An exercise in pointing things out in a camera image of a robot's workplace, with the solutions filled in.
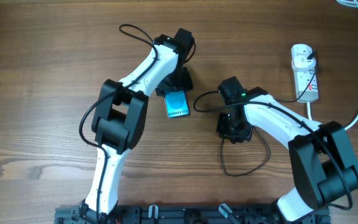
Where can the white charger plug adapter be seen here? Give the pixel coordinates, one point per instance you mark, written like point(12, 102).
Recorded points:
point(300, 63)

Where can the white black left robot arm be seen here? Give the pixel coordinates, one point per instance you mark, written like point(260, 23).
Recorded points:
point(120, 113)

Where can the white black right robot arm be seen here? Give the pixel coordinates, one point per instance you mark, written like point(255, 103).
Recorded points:
point(323, 162)

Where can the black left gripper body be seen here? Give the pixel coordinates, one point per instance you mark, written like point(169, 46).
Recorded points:
point(178, 80)

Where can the white power strip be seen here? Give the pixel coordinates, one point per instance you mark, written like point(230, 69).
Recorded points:
point(306, 87)

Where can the blue screen Galaxy smartphone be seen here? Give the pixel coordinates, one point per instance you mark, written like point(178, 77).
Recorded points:
point(176, 104)

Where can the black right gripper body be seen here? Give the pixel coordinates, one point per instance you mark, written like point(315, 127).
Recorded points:
point(238, 130)

